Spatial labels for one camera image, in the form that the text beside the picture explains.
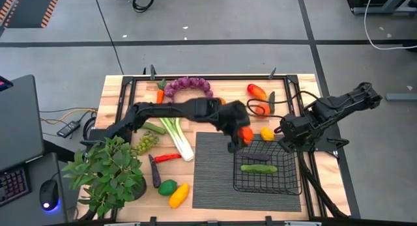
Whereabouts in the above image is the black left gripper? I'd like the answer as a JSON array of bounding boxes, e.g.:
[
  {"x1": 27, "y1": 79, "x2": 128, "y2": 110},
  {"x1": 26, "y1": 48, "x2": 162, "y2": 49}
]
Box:
[{"x1": 223, "y1": 117, "x2": 252, "y2": 154}]

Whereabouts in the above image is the small orange pumpkin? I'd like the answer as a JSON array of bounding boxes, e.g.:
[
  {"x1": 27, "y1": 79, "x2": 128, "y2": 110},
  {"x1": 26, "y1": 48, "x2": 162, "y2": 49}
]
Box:
[{"x1": 237, "y1": 126, "x2": 255, "y2": 145}]

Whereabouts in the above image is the yellow lemon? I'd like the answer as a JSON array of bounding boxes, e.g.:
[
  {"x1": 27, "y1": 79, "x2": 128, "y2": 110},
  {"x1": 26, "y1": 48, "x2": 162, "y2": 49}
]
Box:
[{"x1": 259, "y1": 126, "x2": 276, "y2": 142}]

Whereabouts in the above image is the dark purple carrot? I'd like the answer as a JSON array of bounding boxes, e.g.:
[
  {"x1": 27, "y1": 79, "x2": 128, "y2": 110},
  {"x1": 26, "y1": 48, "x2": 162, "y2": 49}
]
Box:
[{"x1": 237, "y1": 152, "x2": 272, "y2": 162}]

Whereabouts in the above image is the green cucumber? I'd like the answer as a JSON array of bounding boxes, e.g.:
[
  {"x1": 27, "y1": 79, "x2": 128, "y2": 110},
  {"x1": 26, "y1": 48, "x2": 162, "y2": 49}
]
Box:
[
  {"x1": 142, "y1": 121, "x2": 167, "y2": 135},
  {"x1": 240, "y1": 163, "x2": 279, "y2": 175}
]

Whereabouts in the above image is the dark green pepper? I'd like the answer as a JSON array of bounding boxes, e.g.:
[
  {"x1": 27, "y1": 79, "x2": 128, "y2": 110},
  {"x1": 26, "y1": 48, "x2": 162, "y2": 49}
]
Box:
[{"x1": 268, "y1": 91, "x2": 276, "y2": 115}]

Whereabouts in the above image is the white green bok choy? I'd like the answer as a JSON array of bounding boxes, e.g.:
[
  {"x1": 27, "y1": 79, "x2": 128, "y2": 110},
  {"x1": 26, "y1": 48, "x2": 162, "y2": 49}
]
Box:
[{"x1": 158, "y1": 117, "x2": 195, "y2": 162}]

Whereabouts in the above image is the red orange mango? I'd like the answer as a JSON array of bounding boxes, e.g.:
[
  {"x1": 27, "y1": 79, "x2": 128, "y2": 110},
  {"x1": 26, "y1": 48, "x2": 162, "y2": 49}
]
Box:
[{"x1": 246, "y1": 83, "x2": 267, "y2": 101}]

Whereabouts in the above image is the red chili pepper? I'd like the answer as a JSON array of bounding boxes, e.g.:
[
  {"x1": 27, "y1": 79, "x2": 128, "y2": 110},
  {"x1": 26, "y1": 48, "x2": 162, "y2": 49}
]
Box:
[{"x1": 154, "y1": 153, "x2": 182, "y2": 163}]

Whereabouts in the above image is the green lime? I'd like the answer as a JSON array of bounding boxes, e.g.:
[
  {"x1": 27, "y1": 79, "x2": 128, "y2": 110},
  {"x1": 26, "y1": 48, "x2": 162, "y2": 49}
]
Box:
[{"x1": 158, "y1": 179, "x2": 179, "y2": 197}]

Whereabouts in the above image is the purple eggplant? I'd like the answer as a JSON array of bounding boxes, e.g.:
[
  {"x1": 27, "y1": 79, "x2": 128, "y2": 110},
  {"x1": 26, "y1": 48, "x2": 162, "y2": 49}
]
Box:
[{"x1": 148, "y1": 154, "x2": 162, "y2": 189}]

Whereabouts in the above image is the green grape bunch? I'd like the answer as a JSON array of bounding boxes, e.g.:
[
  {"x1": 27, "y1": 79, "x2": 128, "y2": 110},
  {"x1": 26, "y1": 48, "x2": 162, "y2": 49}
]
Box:
[{"x1": 134, "y1": 131, "x2": 160, "y2": 156}]

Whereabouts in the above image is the orange carrot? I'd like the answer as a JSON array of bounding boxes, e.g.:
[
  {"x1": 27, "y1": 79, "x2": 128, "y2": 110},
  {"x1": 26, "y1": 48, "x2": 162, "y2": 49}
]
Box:
[{"x1": 155, "y1": 78, "x2": 167, "y2": 105}]

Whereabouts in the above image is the grey woven placemat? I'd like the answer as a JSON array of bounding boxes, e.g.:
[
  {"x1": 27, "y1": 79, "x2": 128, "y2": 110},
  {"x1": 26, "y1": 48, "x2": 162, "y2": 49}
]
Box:
[{"x1": 192, "y1": 132, "x2": 302, "y2": 213}]

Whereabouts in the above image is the black plant pot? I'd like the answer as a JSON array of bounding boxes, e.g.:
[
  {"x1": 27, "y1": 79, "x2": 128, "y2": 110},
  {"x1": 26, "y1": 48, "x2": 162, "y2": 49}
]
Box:
[{"x1": 130, "y1": 177, "x2": 147, "y2": 201}]

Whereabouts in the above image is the grey desk foot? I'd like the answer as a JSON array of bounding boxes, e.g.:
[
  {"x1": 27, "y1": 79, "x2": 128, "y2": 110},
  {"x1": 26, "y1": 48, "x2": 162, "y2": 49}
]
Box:
[{"x1": 386, "y1": 92, "x2": 417, "y2": 102}]

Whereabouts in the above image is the green leafy plant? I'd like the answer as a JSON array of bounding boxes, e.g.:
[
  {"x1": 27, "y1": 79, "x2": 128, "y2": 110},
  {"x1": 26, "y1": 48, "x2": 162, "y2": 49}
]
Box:
[{"x1": 61, "y1": 136, "x2": 146, "y2": 219}]

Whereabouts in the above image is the black power adapter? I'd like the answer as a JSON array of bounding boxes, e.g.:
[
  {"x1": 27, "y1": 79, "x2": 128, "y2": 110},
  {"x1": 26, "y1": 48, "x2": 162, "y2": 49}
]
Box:
[{"x1": 57, "y1": 120, "x2": 81, "y2": 138}]

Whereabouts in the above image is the black computer mouse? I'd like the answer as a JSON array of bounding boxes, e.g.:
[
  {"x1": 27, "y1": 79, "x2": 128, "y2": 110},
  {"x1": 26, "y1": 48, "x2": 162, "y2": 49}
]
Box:
[{"x1": 39, "y1": 179, "x2": 61, "y2": 212}]

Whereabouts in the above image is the dark grey desk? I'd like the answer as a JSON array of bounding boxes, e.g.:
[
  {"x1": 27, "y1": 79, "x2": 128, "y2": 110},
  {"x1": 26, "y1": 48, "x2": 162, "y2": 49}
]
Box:
[{"x1": 0, "y1": 152, "x2": 68, "y2": 226}]

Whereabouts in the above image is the black backlit keyboard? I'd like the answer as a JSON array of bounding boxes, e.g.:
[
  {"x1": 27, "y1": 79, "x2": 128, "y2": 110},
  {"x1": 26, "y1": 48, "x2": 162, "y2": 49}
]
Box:
[{"x1": 0, "y1": 167, "x2": 31, "y2": 207}]

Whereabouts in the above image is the device with red lights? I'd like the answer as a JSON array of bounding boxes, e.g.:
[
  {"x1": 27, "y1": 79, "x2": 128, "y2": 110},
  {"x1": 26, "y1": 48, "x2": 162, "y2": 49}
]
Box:
[{"x1": 0, "y1": 75, "x2": 14, "y2": 92}]

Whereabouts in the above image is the orange striped floor mat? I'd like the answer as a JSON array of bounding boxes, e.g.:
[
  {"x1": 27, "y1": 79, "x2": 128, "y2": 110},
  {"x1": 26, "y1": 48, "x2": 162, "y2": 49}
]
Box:
[{"x1": 0, "y1": 0, "x2": 62, "y2": 36}]

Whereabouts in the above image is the black wire basket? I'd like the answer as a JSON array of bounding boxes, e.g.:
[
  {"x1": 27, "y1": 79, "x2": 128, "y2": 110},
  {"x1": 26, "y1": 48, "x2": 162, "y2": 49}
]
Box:
[{"x1": 232, "y1": 139, "x2": 303, "y2": 196}]

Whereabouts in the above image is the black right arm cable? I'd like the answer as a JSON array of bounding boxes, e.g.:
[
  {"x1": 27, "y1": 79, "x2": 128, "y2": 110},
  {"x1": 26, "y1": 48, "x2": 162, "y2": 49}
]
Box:
[{"x1": 246, "y1": 91, "x2": 320, "y2": 120}]

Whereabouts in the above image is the black metal rig frame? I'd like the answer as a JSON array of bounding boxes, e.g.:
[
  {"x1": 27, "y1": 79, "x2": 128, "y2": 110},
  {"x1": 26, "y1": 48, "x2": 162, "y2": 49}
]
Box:
[{"x1": 112, "y1": 64, "x2": 351, "y2": 226}]

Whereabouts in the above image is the white floor cable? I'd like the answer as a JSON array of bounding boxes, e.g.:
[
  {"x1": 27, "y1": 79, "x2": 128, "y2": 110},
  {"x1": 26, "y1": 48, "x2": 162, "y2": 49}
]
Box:
[{"x1": 363, "y1": 0, "x2": 417, "y2": 51}]

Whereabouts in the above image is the yellow cable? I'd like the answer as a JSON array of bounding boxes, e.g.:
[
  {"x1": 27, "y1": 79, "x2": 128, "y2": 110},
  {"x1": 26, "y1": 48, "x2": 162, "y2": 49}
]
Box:
[{"x1": 40, "y1": 107, "x2": 98, "y2": 125}]

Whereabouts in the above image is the black coiled cable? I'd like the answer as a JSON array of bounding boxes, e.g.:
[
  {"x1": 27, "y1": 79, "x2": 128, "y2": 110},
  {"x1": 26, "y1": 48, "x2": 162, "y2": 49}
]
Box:
[{"x1": 132, "y1": 0, "x2": 155, "y2": 14}]

